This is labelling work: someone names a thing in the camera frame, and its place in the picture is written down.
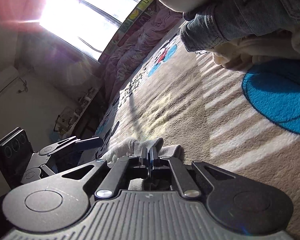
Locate white quilted garment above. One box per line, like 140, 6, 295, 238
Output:
101, 137, 184, 191

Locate cluttered dark desk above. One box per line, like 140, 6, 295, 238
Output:
53, 87, 108, 141

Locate white air conditioner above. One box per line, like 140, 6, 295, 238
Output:
0, 66, 19, 93

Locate Mickey Mouse plush blanket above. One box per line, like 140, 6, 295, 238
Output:
95, 21, 300, 239

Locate wooden framed window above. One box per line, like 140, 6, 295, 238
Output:
40, 0, 141, 60

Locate colourful alphabet foam mat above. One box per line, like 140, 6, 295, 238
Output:
98, 0, 157, 64

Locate pink quilted duvet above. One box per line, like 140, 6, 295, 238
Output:
103, 8, 182, 102

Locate cream folded fleece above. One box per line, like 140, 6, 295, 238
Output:
210, 27, 300, 69

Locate folded blue jeans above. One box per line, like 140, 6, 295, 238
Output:
180, 0, 300, 52

